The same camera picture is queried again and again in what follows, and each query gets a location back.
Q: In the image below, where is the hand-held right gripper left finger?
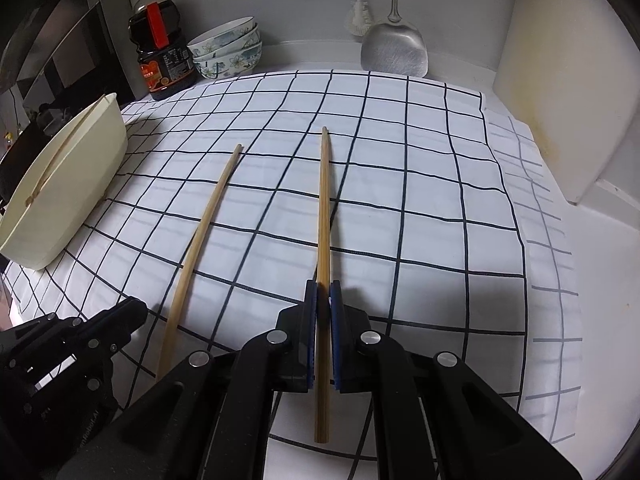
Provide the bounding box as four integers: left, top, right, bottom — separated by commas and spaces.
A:
55, 280, 319, 480

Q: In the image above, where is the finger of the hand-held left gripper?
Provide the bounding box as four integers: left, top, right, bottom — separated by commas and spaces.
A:
64, 332, 127, 407
14, 296, 149, 347

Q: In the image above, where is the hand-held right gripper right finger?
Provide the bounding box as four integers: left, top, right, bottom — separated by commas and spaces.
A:
328, 282, 593, 480

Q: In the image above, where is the single wooden chopstick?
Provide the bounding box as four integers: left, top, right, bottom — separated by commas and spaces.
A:
314, 126, 332, 444
156, 143, 245, 381

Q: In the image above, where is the white plastic basin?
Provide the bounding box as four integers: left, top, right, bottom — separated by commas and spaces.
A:
0, 92, 129, 272

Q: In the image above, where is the white black-checked cloth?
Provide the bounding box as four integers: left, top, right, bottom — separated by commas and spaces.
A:
2, 69, 586, 480

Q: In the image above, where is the dark soy sauce bottle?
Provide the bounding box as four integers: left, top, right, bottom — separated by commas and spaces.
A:
128, 0, 197, 102

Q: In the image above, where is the white blue floral bowl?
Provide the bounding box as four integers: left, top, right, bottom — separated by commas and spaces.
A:
186, 16, 260, 58
192, 35, 262, 68
196, 42, 263, 81

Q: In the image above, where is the black range hood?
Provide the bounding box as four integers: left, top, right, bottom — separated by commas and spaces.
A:
0, 0, 136, 126

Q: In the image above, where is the metal spatula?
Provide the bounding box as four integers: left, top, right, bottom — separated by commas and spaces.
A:
361, 0, 430, 79

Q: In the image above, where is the white cutting board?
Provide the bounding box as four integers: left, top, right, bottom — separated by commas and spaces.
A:
492, 0, 636, 206

